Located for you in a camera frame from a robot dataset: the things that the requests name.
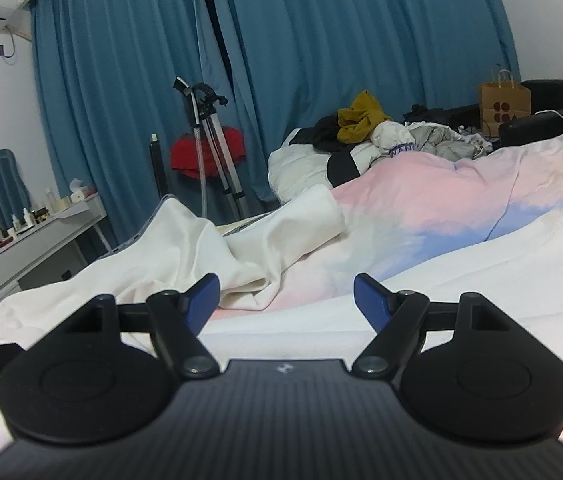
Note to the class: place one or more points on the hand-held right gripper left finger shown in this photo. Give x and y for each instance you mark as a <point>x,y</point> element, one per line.
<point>202,299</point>

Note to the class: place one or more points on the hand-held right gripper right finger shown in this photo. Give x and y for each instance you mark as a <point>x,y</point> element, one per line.
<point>370,300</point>

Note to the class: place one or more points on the white garment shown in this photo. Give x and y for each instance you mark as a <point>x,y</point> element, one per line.
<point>181,240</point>

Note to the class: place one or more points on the pastel pink blue blanket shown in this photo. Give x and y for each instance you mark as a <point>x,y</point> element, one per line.
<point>401,200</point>

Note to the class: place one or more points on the grey white desk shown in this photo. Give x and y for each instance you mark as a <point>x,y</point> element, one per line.
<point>26,250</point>

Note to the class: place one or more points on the white cosmetic bottle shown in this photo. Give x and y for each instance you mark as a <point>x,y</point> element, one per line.
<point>15,223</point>
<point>27,216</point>

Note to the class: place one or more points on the red cloth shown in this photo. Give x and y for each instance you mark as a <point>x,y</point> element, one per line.
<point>184,157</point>

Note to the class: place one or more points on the white jacket with dark band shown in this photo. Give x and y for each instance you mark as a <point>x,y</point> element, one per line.
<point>394,140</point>

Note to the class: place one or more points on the white tissue box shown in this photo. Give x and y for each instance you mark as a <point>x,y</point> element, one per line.
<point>79,189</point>

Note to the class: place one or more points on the black garment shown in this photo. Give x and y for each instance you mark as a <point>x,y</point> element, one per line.
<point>324,135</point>

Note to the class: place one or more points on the grey crumpled garment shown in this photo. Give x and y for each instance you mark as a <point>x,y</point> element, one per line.
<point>441,142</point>

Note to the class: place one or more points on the silver black tripod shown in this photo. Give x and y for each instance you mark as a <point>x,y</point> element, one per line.
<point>211,125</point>

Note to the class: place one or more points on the mustard yellow garment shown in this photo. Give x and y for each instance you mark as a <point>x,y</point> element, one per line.
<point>361,115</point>

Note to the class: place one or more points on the dark clothing heap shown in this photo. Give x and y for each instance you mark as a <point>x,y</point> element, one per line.
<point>426,114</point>

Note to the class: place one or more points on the blue curtain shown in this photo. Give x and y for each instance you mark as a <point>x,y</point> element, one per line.
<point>106,85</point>
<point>341,30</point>

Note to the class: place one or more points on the brown paper bag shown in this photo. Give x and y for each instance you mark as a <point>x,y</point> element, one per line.
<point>504,105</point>

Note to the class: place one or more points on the black sofa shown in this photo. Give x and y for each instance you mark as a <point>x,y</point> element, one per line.
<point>546,97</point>

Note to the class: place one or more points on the black post with white tip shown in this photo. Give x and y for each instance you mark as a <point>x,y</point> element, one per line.
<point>157,165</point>

